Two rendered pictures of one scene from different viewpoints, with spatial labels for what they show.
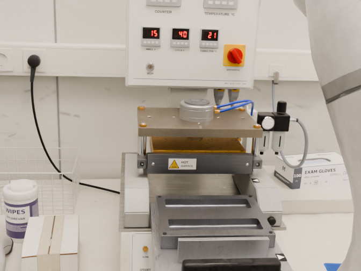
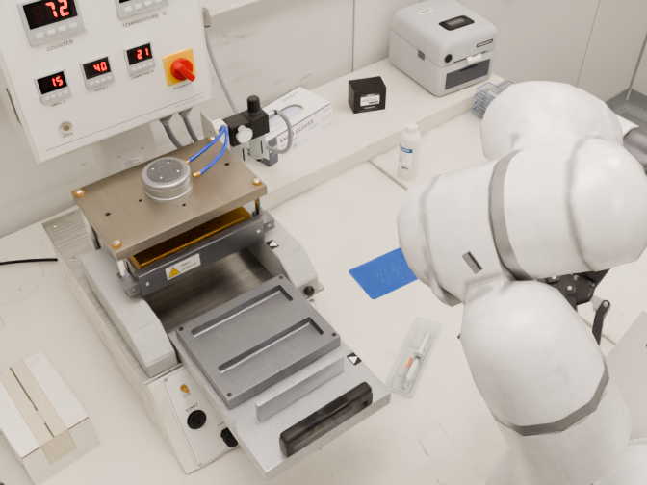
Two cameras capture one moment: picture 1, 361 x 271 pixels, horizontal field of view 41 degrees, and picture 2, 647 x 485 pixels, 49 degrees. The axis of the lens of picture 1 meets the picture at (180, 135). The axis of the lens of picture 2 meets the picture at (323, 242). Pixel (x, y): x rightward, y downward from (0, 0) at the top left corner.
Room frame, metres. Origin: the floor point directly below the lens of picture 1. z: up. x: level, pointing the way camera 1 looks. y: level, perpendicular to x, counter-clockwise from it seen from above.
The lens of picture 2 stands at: (0.14, 0.18, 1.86)
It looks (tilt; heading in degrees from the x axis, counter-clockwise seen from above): 44 degrees down; 332
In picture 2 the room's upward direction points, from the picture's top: 1 degrees counter-clockwise
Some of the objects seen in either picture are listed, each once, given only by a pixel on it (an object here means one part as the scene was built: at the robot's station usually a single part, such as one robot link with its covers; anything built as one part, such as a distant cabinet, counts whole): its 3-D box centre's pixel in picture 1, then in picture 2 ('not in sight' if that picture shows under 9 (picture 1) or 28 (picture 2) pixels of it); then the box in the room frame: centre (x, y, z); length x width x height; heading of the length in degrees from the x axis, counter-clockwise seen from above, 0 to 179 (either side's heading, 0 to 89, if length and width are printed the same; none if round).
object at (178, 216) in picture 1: (210, 219); (257, 336); (0.81, -0.06, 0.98); 0.20 x 0.17 x 0.03; 97
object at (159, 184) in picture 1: (190, 184); (176, 254); (1.10, -0.03, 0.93); 0.46 x 0.35 x 0.01; 7
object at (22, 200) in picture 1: (21, 209); not in sight; (1.12, 0.40, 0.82); 0.09 x 0.09 x 0.15
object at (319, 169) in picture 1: (313, 169); (284, 125); (1.50, -0.45, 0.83); 0.23 x 0.12 x 0.07; 108
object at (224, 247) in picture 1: (215, 237); (274, 361); (0.76, -0.07, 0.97); 0.30 x 0.22 x 0.08; 7
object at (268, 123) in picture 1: (271, 128); (246, 136); (1.22, -0.24, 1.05); 0.15 x 0.05 x 0.15; 97
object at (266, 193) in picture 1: (257, 188); (270, 242); (1.01, -0.18, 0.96); 0.26 x 0.05 x 0.07; 7
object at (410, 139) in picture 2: not in sight; (409, 150); (1.27, -0.67, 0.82); 0.05 x 0.05 x 0.14
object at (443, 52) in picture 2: not in sight; (442, 44); (1.57, -0.98, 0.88); 0.25 x 0.20 x 0.17; 3
